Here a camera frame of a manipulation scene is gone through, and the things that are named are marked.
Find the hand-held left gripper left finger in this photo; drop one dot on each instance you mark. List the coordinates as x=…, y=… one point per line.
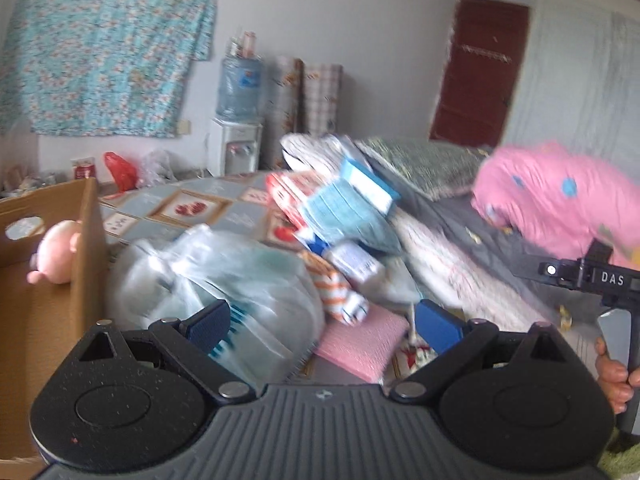
x=212, y=325

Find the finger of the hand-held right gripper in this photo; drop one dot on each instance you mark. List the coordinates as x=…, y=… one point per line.
x=560, y=271

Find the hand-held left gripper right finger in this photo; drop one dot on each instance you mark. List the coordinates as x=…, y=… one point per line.
x=440, y=330

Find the pink cloth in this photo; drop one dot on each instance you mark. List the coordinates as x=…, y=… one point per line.
x=362, y=345

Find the blue wet wipes pack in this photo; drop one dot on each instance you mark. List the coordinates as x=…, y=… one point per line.
x=355, y=262

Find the orange striped towel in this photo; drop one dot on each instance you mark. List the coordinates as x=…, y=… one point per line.
x=337, y=290

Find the blue face mask pack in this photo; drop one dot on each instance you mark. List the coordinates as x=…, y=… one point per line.
x=345, y=215

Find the red and white packet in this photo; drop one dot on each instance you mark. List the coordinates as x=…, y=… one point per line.
x=287, y=192

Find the blue and white carton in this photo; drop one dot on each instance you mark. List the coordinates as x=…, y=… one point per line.
x=367, y=180

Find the brown cardboard box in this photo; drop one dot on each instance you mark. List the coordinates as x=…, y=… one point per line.
x=45, y=340

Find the person's right hand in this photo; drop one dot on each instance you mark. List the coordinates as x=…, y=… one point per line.
x=612, y=377

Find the white floral quilt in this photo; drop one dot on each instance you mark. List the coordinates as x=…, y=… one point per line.
x=450, y=265

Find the pink dotted quilt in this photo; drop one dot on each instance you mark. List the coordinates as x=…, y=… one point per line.
x=550, y=195

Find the printed square pattern blanket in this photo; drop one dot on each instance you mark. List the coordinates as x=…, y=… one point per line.
x=200, y=205

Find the green rug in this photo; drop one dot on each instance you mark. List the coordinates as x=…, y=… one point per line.
x=622, y=462

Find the grey patterned pillow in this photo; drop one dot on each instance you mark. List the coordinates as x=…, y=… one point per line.
x=425, y=165

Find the crumpled clear plastic bag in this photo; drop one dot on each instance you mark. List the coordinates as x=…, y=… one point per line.
x=157, y=165

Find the pink round plush toy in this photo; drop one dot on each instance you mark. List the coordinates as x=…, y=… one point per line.
x=57, y=252

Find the white water dispenser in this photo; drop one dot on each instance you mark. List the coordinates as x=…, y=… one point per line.
x=240, y=147

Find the red plastic bag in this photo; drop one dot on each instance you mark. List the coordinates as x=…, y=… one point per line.
x=120, y=170

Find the white striped cloth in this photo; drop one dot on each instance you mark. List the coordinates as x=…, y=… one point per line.
x=310, y=152

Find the dark red door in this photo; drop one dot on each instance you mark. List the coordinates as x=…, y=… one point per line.
x=475, y=70

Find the floral rolled mat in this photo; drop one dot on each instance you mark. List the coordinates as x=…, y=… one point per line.
x=284, y=110

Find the blue water bottle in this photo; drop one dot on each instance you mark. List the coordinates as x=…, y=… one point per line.
x=240, y=85

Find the plaid rolled mat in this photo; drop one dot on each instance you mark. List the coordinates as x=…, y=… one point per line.
x=322, y=100

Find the teal floral curtain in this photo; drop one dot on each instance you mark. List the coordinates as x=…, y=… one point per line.
x=100, y=45

